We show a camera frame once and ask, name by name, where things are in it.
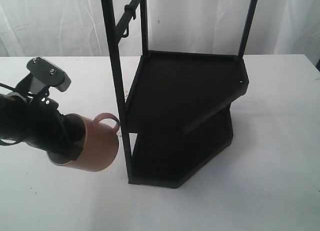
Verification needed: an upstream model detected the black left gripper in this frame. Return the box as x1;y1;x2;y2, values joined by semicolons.
14;98;86;161

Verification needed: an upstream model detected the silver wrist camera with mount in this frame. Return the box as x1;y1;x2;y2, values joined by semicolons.
14;56;71;96

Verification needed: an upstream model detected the white backdrop curtain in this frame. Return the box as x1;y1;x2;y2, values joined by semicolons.
0;0;320;63

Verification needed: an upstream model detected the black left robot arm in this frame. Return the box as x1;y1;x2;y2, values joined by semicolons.
0;93;86;161

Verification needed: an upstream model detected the copper pink mug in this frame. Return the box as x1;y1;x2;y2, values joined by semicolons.
47;112;120;172

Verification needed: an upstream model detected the black two-tier metal rack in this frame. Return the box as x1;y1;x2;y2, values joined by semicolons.
101;0;258;189

